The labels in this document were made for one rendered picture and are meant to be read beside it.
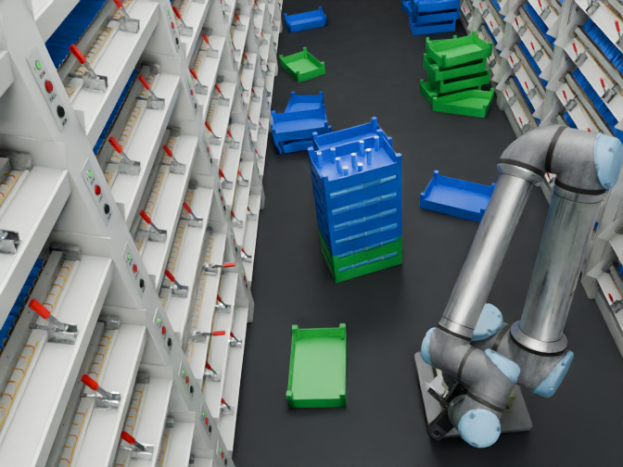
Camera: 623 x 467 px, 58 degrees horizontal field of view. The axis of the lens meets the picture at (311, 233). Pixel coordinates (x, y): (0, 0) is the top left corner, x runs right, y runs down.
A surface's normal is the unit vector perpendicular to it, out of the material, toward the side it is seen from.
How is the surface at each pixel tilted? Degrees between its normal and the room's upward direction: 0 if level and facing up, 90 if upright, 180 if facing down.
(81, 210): 90
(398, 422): 0
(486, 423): 49
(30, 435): 17
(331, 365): 0
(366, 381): 0
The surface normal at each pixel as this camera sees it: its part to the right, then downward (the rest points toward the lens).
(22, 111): 0.00, 0.68
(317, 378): -0.11, -0.73
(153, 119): 0.18, -0.72
